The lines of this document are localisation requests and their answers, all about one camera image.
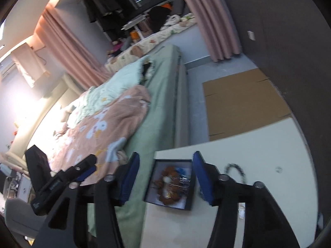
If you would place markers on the white folding rack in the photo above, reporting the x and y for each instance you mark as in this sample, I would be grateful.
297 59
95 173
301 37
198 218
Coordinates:
134 25

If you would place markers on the black bag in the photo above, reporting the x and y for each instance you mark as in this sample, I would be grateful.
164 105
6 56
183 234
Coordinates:
159 16

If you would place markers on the cream bed headboard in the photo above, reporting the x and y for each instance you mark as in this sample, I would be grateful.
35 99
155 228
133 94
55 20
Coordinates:
38 113

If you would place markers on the peach floral blanket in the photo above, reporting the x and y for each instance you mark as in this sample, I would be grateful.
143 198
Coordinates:
103 129

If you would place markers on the flat cardboard sheet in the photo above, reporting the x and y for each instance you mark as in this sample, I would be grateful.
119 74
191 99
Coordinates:
245 103

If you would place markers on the floral patterned bedding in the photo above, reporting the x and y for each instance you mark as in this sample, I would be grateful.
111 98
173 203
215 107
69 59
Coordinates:
144 44

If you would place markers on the hanging dark clothes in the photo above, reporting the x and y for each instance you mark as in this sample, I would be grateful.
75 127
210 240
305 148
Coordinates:
108 5

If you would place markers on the cloth-covered air conditioner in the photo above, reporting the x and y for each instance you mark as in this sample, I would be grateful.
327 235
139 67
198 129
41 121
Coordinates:
29 62

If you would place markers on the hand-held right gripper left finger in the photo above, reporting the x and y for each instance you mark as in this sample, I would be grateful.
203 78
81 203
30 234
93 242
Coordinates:
130 179

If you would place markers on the pink curtain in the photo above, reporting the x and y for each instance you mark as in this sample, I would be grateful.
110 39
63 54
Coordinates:
212 18
69 46

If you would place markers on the bed with green sheet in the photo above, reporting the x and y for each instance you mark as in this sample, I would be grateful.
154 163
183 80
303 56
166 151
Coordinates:
157 113

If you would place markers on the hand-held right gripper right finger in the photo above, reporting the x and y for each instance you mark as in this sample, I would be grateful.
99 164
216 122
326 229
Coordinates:
202 179

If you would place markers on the pale green quilt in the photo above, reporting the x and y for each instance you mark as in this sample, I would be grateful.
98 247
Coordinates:
113 87

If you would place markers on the grey chair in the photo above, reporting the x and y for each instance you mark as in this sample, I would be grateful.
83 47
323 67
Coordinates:
20 217

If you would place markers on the white wall switch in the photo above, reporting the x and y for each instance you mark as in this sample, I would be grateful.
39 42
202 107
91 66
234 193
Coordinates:
251 35

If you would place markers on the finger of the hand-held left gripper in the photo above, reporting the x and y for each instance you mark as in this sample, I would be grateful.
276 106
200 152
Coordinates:
84 168

